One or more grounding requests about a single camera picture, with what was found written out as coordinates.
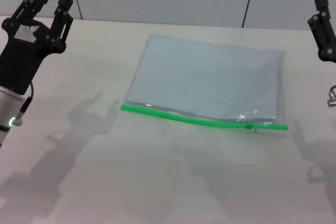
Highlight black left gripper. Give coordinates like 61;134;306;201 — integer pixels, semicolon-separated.
0;0;75;95

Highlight clear document bag green zipper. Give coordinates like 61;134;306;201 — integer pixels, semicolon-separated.
120;33;290;139

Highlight right arm cable connector plug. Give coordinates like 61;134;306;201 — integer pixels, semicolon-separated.
325;84;336;108

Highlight arm cable connector plug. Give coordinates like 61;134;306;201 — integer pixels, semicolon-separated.
325;84;336;108
12;81;35;127

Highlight left arm cable connector plug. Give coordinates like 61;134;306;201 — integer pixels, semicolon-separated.
12;81;35;127

